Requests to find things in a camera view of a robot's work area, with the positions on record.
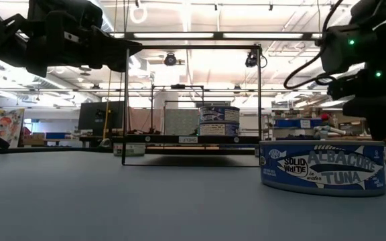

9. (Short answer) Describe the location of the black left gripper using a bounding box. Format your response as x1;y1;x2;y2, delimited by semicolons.
24;0;144;78

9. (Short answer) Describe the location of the grey perforated panel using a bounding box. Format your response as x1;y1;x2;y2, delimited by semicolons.
164;108;200;136

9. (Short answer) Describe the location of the black aluminium table frame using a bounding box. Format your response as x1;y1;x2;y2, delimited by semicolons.
0;145;386;161

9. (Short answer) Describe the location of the wooden shelf with black frame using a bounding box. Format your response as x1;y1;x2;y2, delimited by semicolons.
111;45;263;167

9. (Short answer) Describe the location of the overhead light bar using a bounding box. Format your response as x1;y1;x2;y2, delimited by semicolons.
107;31;323;42

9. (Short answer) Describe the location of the pink partition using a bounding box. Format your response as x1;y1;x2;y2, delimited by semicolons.
128;107;164;133

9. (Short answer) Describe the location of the blue storage box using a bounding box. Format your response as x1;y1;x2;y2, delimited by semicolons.
273;117;324;130

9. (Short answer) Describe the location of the white hanging ring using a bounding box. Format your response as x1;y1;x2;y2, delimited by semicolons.
129;1;149;25

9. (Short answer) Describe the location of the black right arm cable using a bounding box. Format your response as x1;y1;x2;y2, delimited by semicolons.
283;0;344;90

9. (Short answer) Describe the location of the dark blue albacore tuna can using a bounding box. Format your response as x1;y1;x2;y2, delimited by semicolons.
259;139;386;197
198;122;241;137
198;106;241;124

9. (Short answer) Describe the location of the colourful poster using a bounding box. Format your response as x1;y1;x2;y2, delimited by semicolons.
0;106;25;149

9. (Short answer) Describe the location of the black ceiling camera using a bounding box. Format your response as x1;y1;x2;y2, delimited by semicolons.
163;52;178;67
245;50;268;68

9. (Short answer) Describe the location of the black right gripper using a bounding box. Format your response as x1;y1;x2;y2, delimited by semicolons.
328;66;386;142

